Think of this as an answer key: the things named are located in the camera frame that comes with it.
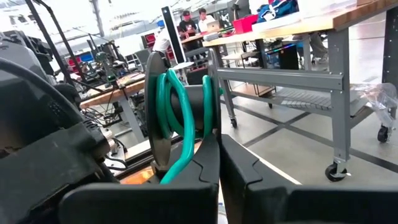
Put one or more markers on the red plastic bin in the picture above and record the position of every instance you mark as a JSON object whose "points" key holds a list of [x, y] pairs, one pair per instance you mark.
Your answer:
{"points": [[245, 24]]}

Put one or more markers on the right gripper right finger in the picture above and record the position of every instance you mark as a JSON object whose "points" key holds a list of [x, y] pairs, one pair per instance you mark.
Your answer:
{"points": [[280, 208]]}

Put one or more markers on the black computer tower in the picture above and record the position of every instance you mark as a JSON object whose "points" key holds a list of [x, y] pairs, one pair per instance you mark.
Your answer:
{"points": [[284, 57]]}

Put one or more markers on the grey wood-topped workbench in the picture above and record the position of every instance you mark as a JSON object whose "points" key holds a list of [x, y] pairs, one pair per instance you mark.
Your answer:
{"points": [[280, 79]]}

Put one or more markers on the blue cloth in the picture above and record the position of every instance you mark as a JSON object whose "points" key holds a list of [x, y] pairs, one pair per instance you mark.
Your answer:
{"points": [[276, 9]]}

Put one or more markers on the laptop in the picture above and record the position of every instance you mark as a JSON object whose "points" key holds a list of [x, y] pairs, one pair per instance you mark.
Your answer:
{"points": [[214, 26]]}

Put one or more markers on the grey office chair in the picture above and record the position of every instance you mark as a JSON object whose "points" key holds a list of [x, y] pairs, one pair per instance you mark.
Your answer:
{"points": [[143, 59]]}

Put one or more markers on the wood-topped robot table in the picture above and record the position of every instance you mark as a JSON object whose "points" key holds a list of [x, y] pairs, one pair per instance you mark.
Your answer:
{"points": [[102, 97]]}

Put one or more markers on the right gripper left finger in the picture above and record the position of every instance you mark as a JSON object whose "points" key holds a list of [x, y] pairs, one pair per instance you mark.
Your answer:
{"points": [[140, 205]]}

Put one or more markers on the black equipment case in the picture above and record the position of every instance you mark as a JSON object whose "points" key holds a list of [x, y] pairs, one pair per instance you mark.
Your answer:
{"points": [[197, 77]]}

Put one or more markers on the black vertical post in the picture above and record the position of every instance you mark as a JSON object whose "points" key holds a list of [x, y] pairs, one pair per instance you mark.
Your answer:
{"points": [[174, 37]]}

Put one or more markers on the clear plastic wrap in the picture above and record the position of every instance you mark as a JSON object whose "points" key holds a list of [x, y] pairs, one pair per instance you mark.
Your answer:
{"points": [[379, 96]]}

